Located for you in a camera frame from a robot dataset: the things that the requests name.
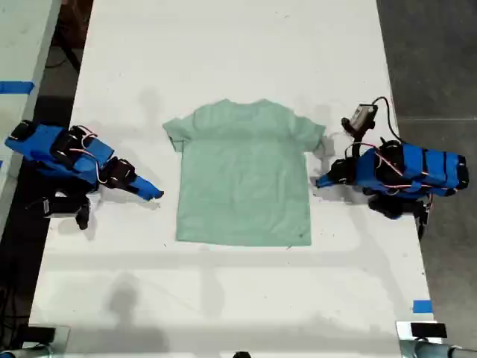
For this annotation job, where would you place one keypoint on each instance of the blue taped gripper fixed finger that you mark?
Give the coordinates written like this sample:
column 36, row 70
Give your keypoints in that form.
column 147, row 185
column 328, row 176

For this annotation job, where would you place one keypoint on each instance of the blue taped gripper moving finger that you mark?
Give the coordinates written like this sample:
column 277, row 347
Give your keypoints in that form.
column 327, row 183
column 143, row 193

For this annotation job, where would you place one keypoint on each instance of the pale green t-shirt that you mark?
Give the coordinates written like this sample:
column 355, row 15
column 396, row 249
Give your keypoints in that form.
column 242, row 175

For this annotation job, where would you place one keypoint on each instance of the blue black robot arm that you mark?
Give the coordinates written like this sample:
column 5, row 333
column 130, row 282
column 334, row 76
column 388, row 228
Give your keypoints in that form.
column 417, row 169
column 41, row 147

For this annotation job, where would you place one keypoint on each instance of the long blue tape strip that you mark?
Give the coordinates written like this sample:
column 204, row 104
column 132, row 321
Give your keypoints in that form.
column 15, row 87

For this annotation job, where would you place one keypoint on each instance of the short blue tape piece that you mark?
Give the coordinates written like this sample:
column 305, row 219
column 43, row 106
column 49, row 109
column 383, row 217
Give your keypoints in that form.
column 422, row 306

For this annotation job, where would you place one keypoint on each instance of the small black box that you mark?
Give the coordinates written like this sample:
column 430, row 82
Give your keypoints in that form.
column 41, row 334
column 428, row 330

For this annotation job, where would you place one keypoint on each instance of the black round object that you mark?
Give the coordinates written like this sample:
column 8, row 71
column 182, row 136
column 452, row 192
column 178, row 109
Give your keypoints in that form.
column 241, row 354

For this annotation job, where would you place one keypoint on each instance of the grey metal pole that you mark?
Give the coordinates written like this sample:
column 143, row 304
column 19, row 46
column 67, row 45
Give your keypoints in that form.
column 436, row 350
column 26, row 352

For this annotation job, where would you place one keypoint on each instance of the black camera stalk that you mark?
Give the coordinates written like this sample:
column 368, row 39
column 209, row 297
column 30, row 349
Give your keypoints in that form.
column 83, row 216
column 354, row 138

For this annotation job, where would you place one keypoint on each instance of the black grey camera box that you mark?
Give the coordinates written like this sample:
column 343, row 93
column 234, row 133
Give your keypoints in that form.
column 363, row 115
column 59, row 207

